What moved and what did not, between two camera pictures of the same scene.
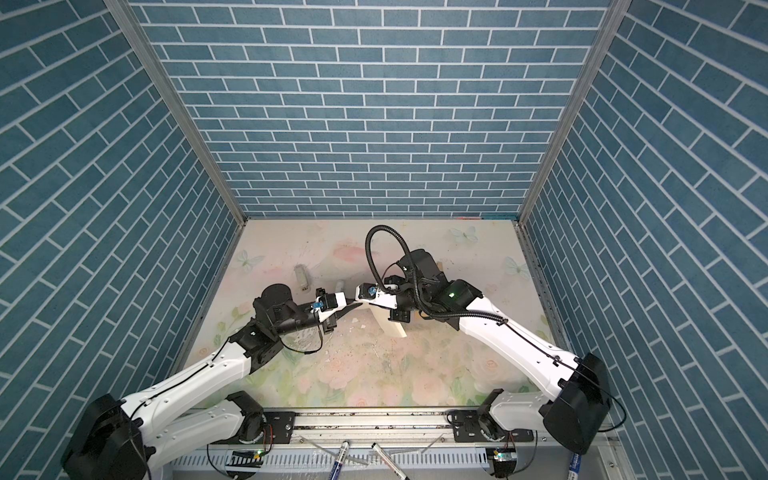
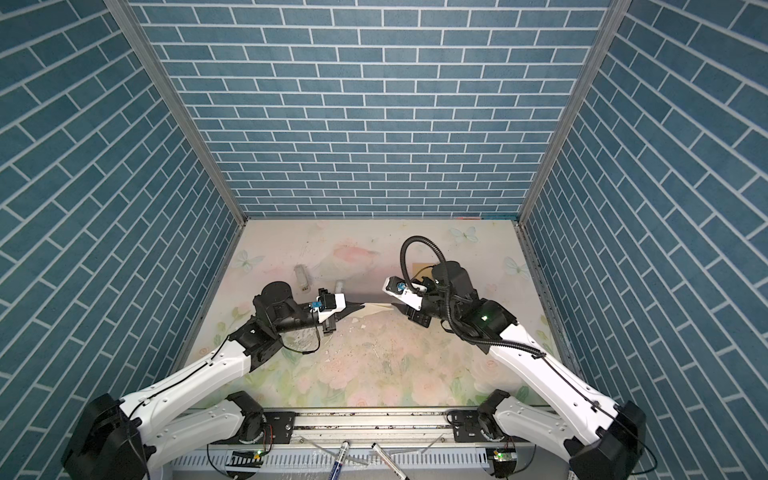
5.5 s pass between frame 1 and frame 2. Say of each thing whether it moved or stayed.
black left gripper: stayed
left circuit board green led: stayed
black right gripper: moved
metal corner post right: stayed
